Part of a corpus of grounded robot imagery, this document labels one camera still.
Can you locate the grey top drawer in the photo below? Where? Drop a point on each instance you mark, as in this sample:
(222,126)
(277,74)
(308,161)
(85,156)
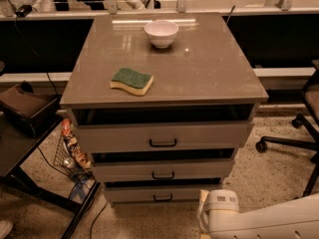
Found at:
(163,136)

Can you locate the snack bag in basket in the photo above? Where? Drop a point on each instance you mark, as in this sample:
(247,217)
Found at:
(73,146)

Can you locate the dark box on table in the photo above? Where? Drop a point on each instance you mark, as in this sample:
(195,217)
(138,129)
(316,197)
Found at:
(26,110)

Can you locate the black side table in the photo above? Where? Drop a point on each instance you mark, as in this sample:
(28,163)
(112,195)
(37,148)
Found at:
(15,148)

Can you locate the white ceramic bowl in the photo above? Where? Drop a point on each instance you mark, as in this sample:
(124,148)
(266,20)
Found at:
(161,33)

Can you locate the grey middle drawer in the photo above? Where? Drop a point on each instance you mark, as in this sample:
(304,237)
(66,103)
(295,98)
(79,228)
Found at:
(162,170)

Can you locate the black power adapter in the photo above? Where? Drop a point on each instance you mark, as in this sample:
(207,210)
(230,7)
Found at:
(23,10)

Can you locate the grey bottom drawer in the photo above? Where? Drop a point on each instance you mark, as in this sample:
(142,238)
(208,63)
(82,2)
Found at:
(116,195)

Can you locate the grey drawer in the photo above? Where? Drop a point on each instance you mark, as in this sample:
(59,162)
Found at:
(116,195)
(162,170)
(163,136)

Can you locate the white shoe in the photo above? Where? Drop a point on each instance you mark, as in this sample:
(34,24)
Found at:
(5,228)

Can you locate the black office chair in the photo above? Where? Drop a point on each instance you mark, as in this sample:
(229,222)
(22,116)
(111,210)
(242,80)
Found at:
(310,96)

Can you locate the green yellow sponge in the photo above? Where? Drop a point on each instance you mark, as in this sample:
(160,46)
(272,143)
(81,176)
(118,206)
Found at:
(131,81)

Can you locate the grey drawer cabinet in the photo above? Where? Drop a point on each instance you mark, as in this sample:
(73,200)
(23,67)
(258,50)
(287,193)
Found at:
(202,76)

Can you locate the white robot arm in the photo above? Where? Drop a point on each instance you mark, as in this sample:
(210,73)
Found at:
(296,219)

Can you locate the black wire basket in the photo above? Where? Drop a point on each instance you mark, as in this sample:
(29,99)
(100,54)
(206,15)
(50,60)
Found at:
(64,162)

